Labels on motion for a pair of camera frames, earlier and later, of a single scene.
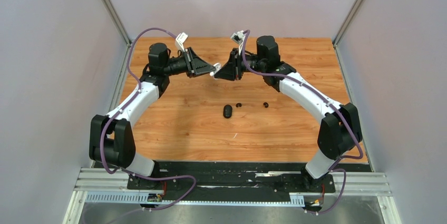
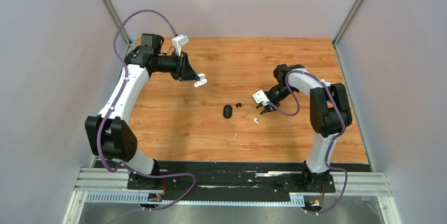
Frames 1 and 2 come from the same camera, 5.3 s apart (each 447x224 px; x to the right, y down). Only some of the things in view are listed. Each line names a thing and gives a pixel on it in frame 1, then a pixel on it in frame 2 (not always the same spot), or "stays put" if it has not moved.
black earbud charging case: [227, 111] stays put
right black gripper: [232, 70] → [264, 110]
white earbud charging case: [217, 66] → [203, 80]
